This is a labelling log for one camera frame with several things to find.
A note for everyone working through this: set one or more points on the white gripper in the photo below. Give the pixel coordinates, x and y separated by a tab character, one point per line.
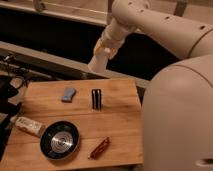
104	50

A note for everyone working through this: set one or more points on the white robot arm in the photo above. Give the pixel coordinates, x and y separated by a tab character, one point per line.
177	108

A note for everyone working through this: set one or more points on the blue eraser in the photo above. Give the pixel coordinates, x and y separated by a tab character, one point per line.
68	94

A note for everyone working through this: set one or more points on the wooden board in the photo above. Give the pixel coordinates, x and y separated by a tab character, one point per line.
119	119

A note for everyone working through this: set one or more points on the red snack bar wrapper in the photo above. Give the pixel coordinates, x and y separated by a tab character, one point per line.
99	149

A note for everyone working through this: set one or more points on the metal frame rail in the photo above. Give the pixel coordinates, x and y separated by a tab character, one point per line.
61	65

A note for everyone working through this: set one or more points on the black pan with handle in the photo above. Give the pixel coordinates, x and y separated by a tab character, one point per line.
57	141

